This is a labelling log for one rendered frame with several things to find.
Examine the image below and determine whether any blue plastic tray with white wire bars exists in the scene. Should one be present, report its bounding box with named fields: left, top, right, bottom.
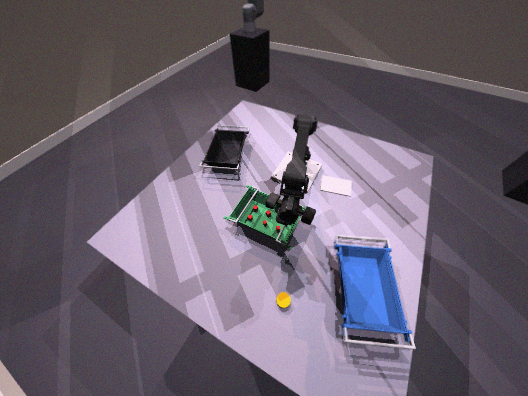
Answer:
left=335, top=235, right=416, bottom=350

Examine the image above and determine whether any green plastic tray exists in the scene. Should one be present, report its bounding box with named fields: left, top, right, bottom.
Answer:
left=223, top=185, right=301, bottom=250

